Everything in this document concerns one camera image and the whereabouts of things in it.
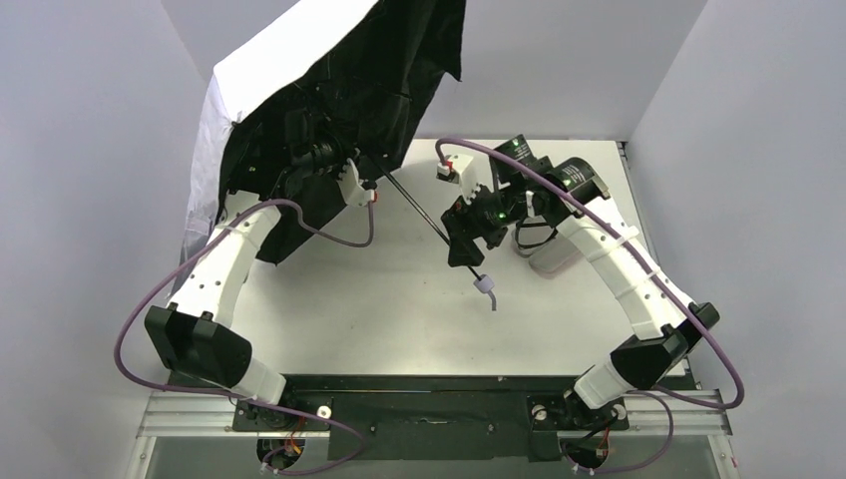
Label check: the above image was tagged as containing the lilac folding umbrella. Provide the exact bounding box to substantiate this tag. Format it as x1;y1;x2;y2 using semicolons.
181;1;468;261

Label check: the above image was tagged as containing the pink umbrella case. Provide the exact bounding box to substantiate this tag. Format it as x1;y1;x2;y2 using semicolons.
512;223;584;277

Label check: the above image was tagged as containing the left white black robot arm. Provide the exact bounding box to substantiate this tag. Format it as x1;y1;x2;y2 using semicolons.
144;110;376;405

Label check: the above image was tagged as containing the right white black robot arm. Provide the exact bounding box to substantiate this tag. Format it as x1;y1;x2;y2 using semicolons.
436;135;719;410

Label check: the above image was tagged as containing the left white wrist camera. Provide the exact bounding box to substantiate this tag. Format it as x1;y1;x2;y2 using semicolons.
336;158;377;208

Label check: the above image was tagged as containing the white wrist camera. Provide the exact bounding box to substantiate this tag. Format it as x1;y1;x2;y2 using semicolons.
336;158;377;208
436;154;482;205

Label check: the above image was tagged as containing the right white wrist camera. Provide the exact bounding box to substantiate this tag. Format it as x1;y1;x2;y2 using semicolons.
436;154;482;205

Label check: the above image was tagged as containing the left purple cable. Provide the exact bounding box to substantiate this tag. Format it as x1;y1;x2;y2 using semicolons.
113;192;376;477

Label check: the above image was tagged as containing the purple cable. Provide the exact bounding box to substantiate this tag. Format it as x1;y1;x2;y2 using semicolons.
434;137;746;476
113;192;376;477

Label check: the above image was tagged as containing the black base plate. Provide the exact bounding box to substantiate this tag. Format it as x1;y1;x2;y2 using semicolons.
223;375;641;469

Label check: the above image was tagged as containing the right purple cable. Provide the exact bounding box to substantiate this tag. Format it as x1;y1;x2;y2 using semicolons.
434;137;746;476

